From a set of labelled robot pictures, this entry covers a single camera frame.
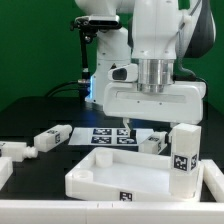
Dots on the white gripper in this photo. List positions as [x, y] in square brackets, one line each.
[180, 102]

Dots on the white desk tabletop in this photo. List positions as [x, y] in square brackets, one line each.
[108, 174]

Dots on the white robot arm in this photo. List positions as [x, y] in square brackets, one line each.
[141, 44]

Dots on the white fiducial marker sheet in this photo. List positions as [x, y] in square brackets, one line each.
[108, 136]

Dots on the white right border block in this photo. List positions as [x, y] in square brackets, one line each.
[214, 179]

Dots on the white border block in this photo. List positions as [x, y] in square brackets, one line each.
[6, 169]
[214, 179]

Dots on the white left border block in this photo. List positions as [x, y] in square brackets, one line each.
[6, 169]

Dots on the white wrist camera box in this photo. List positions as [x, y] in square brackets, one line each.
[127, 73]

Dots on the black camera on stand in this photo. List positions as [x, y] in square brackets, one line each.
[88, 28]

